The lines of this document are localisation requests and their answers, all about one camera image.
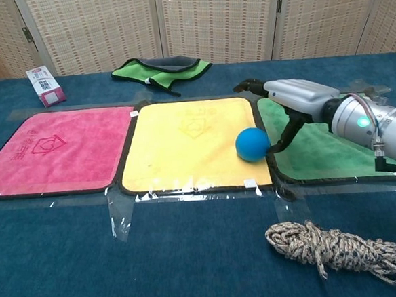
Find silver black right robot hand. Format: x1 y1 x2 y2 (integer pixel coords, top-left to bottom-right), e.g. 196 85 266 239
232 72 345 157

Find small blue ball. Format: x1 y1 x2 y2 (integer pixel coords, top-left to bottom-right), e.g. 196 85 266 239
233 126 273 163

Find green square cloth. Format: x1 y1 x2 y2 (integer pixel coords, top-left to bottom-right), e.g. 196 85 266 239
255 87 396 193

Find yellow square cloth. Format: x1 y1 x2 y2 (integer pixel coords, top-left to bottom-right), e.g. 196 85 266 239
114 95 274 198

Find crumpled green and grey cloth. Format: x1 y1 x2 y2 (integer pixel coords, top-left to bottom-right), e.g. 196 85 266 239
109 52 215 102

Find pink square cloth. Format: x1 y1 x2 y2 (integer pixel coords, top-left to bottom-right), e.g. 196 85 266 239
0 104 141 201

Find woven folding screen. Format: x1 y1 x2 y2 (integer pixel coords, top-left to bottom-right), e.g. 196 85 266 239
0 0 396 85

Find white and pink carton box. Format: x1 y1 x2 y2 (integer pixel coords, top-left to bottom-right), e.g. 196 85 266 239
25 64 68 110

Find bundled speckled beige rope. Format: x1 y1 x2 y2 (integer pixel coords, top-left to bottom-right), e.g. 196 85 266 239
264 214 396 297

